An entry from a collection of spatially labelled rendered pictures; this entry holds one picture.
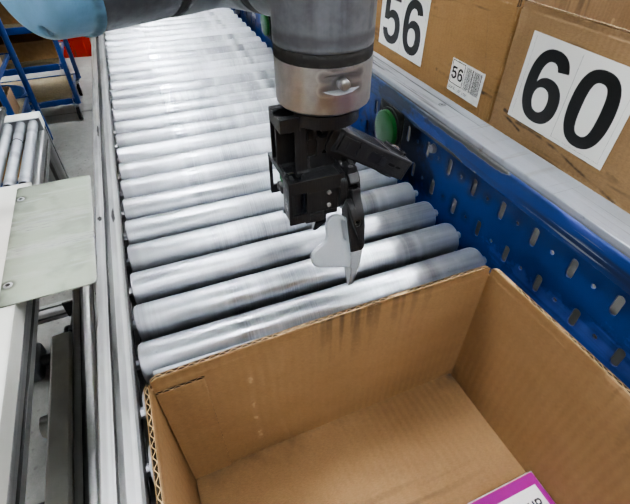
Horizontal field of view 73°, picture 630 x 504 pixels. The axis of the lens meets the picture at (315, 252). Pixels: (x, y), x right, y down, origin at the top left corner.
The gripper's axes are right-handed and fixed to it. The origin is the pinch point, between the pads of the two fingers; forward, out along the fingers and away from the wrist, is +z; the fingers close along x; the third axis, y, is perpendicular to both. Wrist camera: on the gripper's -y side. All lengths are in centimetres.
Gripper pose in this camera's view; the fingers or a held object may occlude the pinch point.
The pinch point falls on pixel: (336, 249)
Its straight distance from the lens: 55.7
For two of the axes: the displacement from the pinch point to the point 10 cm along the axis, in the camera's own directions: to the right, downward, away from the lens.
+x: 3.7, 6.2, -6.9
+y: -9.3, 2.5, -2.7
